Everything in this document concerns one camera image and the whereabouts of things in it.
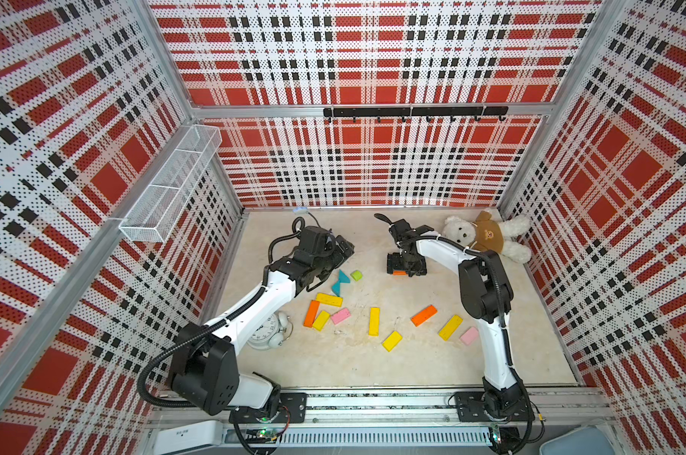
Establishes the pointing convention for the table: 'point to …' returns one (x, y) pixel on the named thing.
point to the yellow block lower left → (321, 320)
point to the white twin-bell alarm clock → (272, 333)
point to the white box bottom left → (181, 438)
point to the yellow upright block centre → (374, 321)
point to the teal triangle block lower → (335, 287)
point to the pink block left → (340, 315)
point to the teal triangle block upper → (342, 278)
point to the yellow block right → (450, 328)
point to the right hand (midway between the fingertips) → (406, 270)
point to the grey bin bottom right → (592, 440)
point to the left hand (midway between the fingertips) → (349, 253)
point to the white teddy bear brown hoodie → (488, 234)
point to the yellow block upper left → (330, 300)
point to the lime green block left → (356, 275)
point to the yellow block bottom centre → (392, 340)
